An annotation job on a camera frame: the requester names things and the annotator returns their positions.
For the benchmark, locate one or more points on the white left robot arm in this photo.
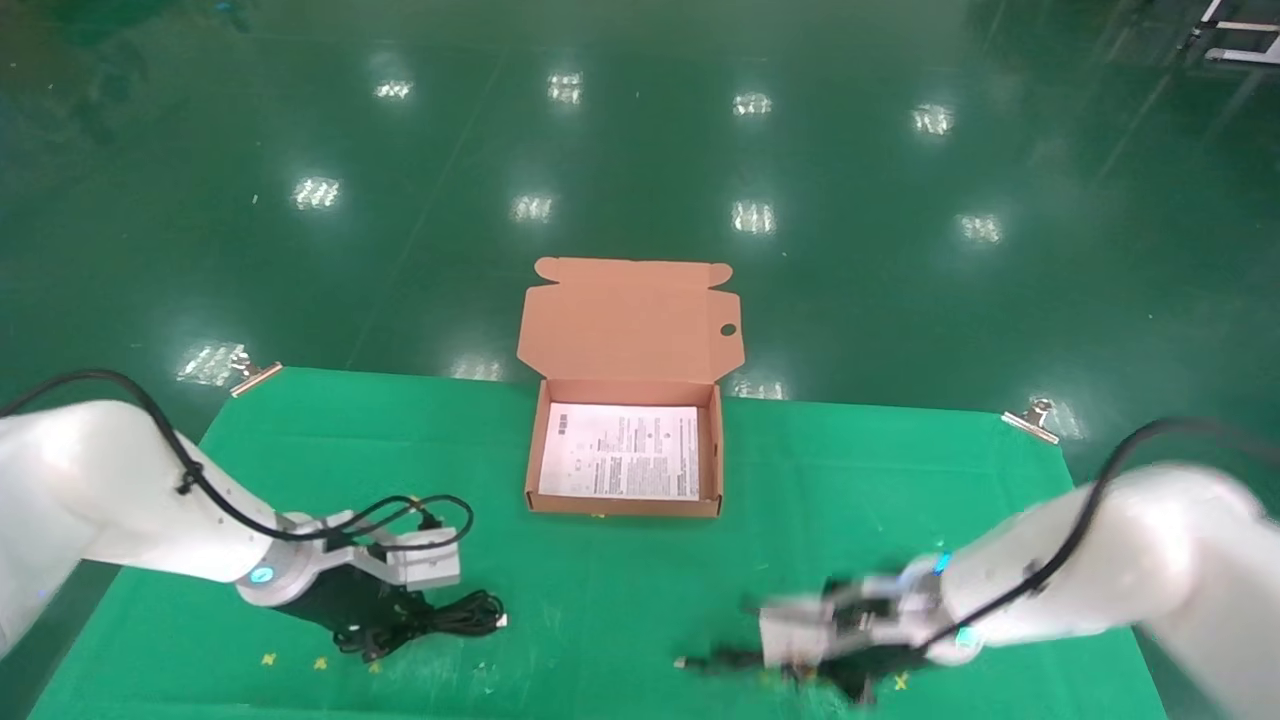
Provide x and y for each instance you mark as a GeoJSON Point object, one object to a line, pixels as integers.
{"type": "Point", "coordinates": [100, 490]}

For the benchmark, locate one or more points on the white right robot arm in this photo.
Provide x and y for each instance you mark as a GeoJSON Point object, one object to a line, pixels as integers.
{"type": "Point", "coordinates": [1150, 560]}

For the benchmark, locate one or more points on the green tablecloth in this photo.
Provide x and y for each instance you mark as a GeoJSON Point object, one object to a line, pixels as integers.
{"type": "Point", "coordinates": [800, 500]}

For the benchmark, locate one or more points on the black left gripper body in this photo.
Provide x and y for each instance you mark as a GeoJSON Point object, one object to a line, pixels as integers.
{"type": "Point", "coordinates": [340, 600]}

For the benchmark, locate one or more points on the metal binder clip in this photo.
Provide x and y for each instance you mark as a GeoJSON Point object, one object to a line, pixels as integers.
{"type": "Point", "coordinates": [255, 378]}
{"type": "Point", "coordinates": [1030, 422]}

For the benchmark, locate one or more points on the white printed paper sheet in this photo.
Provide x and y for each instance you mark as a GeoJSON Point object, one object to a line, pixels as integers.
{"type": "Point", "coordinates": [620, 450]}

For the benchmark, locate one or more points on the white table frame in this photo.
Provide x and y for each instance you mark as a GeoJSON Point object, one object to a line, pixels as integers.
{"type": "Point", "coordinates": [1240, 40]}

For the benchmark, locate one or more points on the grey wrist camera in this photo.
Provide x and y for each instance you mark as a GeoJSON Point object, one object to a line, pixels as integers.
{"type": "Point", "coordinates": [800, 630]}
{"type": "Point", "coordinates": [425, 565]}

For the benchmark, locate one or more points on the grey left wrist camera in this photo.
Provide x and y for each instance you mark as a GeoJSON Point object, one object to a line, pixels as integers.
{"type": "Point", "coordinates": [425, 565]}

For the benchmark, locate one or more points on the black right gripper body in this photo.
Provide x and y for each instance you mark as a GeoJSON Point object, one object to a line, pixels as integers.
{"type": "Point", "coordinates": [865, 675]}

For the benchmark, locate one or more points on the brown cardboard box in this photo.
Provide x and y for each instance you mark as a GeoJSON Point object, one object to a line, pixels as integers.
{"type": "Point", "coordinates": [630, 320]}

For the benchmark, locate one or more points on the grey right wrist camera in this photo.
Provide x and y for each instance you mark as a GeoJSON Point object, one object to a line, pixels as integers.
{"type": "Point", "coordinates": [800, 630]}

